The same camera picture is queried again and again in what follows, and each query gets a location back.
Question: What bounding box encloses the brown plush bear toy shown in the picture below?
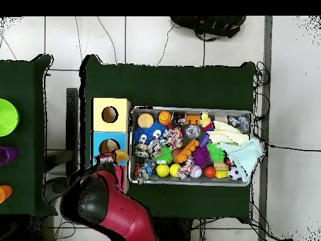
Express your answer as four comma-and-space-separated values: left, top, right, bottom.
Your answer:
110, 149, 130, 165

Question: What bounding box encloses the cream waffle cloth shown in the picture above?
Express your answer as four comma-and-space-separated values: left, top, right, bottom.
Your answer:
206, 120, 250, 146

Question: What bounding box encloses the mint green waffle cloth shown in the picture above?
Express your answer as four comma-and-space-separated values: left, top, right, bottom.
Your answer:
218, 137, 263, 183

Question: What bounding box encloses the wooden box with three holes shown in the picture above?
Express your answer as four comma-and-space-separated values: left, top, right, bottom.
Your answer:
89, 97, 132, 195

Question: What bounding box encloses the shallow clear mesh bin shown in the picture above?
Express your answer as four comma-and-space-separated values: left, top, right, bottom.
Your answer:
129, 106, 253, 187

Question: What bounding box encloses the blue fuzzy monster toy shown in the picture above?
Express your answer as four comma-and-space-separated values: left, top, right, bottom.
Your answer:
133, 120, 168, 146

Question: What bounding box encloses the tan round foam disc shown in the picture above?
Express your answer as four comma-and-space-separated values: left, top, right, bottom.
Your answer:
137, 112, 155, 128

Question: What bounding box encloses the green spiky ball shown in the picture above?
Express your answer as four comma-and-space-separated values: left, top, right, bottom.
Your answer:
152, 145, 174, 165

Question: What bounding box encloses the orange toy basketball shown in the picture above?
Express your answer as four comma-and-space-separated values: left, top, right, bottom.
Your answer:
158, 110, 172, 126

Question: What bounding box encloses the dark green table cloth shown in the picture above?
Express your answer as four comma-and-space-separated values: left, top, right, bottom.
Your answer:
0, 54, 58, 218
79, 54, 256, 222

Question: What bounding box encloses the orange plastic building block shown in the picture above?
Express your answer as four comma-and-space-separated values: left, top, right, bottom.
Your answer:
174, 138, 201, 164

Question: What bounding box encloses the purple cup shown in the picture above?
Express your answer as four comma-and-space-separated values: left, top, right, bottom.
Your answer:
0, 146, 19, 166

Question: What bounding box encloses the purple spiky ball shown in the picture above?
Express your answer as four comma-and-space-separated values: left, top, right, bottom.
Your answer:
191, 145, 211, 168

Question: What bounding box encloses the lime green bowl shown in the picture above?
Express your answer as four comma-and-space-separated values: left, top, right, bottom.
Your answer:
0, 98, 20, 137

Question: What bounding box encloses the orange cup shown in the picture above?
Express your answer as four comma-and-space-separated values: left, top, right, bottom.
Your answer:
0, 185, 13, 204

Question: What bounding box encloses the small soccer ball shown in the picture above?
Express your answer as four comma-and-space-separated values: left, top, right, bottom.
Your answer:
227, 166, 242, 181

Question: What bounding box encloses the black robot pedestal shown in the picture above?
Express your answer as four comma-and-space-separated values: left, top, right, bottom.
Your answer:
150, 216, 192, 241

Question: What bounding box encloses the black cable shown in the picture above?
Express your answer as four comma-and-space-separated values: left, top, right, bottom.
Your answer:
253, 132, 321, 153

